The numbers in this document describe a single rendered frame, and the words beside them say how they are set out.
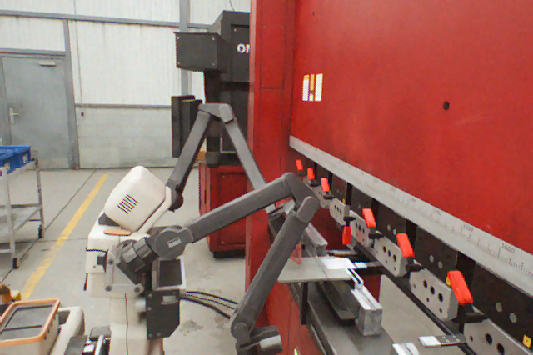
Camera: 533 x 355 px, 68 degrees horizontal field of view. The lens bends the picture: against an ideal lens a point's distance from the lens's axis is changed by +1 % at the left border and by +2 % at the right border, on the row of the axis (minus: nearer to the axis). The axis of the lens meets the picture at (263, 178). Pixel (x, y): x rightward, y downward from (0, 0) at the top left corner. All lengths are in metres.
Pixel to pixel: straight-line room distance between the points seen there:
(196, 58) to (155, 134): 6.14
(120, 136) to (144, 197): 7.28
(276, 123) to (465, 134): 1.48
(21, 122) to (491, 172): 8.39
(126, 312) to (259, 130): 1.24
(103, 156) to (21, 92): 1.81
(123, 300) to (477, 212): 1.02
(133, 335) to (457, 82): 1.12
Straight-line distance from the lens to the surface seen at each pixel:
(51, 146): 8.67
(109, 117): 8.44
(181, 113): 2.36
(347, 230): 1.32
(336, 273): 1.49
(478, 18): 0.88
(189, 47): 2.35
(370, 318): 1.39
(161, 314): 1.31
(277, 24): 2.23
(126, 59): 8.40
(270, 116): 2.20
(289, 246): 1.09
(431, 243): 0.96
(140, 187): 1.18
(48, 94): 8.58
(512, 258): 0.78
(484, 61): 0.84
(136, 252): 1.10
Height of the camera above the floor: 1.64
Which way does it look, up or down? 13 degrees down
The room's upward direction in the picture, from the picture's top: 2 degrees clockwise
